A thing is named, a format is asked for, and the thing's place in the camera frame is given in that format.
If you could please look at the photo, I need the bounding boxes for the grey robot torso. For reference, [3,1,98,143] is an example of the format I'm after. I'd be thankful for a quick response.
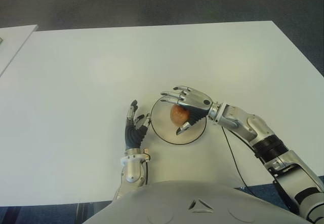
[87,180,309,224]

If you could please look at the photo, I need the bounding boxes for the red yellow apple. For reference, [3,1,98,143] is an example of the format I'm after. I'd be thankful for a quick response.
[170,104,190,127]

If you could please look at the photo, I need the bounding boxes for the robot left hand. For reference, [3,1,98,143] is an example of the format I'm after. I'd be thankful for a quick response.
[124,99,152,150]

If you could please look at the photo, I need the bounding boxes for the white side table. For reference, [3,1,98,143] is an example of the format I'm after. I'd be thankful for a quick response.
[0,25,38,77]

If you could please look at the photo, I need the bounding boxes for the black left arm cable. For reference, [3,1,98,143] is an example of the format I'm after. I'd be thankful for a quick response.
[143,159,150,185]

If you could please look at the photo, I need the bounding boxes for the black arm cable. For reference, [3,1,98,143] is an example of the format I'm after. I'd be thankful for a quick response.
[143,159,150,185]
[222,126,257,197]

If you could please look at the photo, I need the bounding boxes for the white plate with black rim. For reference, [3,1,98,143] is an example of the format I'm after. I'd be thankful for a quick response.
[150,94,207,146]

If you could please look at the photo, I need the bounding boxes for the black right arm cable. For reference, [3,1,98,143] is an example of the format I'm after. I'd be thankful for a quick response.
[222,126,257,197]

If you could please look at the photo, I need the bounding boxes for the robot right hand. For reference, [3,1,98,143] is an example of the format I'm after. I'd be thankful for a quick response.
[160,85,213,136]

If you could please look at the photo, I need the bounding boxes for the metal table leg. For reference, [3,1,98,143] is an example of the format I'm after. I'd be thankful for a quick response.
[75,201,112,224]

